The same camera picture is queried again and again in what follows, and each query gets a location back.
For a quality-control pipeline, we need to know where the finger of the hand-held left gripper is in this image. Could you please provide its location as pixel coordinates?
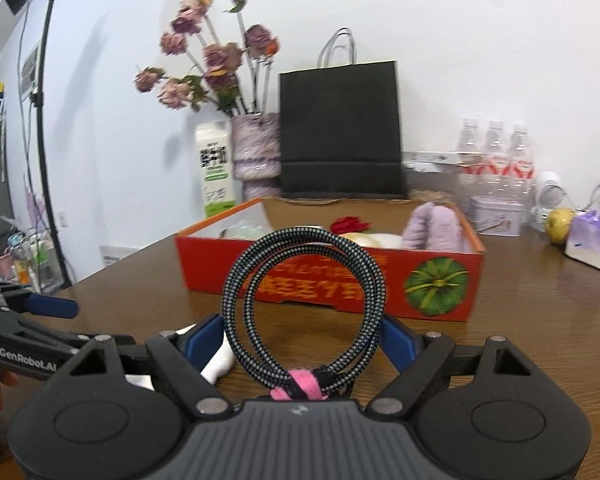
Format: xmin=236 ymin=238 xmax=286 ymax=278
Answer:
xmin=5 ymin=316 xmax=137 ymax=356
xmin=0 ymin=280 xmax=79 ymax=320

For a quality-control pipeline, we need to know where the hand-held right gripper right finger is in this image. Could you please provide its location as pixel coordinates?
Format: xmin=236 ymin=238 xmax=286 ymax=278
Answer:
xmin=365 ymin=314 xmax=542 ymax=419

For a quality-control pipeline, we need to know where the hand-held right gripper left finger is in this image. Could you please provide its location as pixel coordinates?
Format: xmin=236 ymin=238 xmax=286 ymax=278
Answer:
xmin=55 ymin=312 xmax=234 ymax=420

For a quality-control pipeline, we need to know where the red cardboard box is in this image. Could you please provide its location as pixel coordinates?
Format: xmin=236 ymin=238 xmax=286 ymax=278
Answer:
xmin=175 ymin=196 xmax=486 ymax=323

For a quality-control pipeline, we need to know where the clear plastic packet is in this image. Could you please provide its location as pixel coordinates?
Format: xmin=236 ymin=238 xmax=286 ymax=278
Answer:
xmin=224 ymin=222 xmax=262 ymax=242

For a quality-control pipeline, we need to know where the lilac fluffy towel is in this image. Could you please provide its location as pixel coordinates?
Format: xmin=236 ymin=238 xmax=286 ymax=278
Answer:
xmin=402 ymin=201 xmax=463 ymax=251

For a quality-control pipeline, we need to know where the red fabric rose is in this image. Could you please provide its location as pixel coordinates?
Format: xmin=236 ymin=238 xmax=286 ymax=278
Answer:
xmin=330 ymin=216 xmax=372 ymax=235

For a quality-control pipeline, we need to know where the braided grey cable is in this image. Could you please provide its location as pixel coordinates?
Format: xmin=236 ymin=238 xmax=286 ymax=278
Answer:
xmin=221 ymin=227 xmax=387 ymax=402

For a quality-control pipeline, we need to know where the metal storage rack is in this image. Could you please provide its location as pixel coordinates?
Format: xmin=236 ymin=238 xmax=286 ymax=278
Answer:
xmin=0 ymin=227 xmax=66 ymax=293

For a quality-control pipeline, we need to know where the purple coral decoration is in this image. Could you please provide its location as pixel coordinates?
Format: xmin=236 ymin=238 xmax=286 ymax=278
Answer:
xmin=25 ymin=185 xmax=47 ymax=231

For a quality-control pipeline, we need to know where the silver metal tin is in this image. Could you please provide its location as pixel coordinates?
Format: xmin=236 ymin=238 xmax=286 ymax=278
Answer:
xmin=467 ymin=195 xmax=526 ymax=237

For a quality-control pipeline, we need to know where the clear food container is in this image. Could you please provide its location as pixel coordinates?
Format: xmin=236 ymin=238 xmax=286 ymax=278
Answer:
xmin=404 ymin=152 xmax=460 ymax=206

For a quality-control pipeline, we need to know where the white green milk carton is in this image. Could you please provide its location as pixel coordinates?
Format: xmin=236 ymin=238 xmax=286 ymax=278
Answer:
xmin=194 ymin=121 xmax=237 ymax=220

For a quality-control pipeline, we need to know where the hanging clear plastic strip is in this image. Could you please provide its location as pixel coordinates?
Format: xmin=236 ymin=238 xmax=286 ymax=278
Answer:
xmin=0 ymin=100 xmax=7 ymax=184

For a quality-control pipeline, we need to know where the yellow green pear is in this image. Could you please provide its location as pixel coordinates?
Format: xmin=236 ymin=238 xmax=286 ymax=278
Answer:
xmin=545 ymin=207 xmax=577 ymax=246

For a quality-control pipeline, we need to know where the lilac fuzzy vase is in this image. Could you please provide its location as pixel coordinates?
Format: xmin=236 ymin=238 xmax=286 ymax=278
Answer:
xmin=230 ymin=112 xmax=283 ymax=201

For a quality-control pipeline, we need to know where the small white fan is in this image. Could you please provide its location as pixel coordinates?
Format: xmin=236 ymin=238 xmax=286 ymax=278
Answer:
xmin=530 ymin=171 xmax=566 ymax=231

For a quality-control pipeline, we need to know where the black paper bag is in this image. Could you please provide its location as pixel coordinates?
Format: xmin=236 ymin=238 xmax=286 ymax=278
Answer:
xmin=278 ymin=27 xmax=410 ymax=200

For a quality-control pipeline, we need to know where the purple tissue pack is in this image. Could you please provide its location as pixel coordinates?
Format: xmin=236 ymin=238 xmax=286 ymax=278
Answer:
xmin=565 ymin=175 xmax=600 ymax=273

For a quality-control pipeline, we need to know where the dried rose bouquet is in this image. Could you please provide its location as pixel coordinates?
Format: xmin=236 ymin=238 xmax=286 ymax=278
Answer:
xmin=134 ymin=0 xmax=282 ymax=116

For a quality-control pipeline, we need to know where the wall poster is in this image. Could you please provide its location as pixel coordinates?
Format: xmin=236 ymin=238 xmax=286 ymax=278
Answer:
xmin=20 ymin=45 xmax=41 ymax=93

